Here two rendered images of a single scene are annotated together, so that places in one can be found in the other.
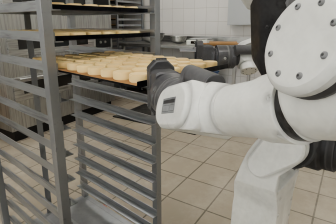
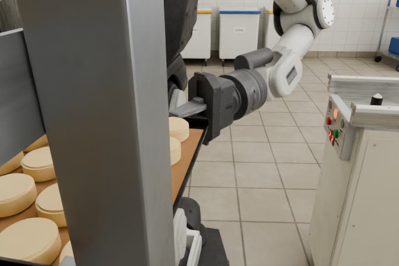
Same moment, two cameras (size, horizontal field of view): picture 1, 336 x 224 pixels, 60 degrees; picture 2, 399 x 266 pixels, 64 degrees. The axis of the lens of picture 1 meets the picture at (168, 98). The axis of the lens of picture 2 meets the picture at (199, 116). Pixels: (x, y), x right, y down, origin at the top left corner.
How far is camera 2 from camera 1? 98 cm
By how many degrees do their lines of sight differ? 110
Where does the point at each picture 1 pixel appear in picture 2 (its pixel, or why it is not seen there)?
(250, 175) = not seen: hidden behind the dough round
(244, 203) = not seen: hidden behind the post
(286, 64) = (328, 19)
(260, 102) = (311, 39)
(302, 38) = (328, 10)
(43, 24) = (168, 190)
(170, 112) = (295, 76)
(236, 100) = (303, 46)
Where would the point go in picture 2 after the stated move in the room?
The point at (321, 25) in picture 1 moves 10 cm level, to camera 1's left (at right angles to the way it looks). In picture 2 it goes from (330, 6) to (368, 10)
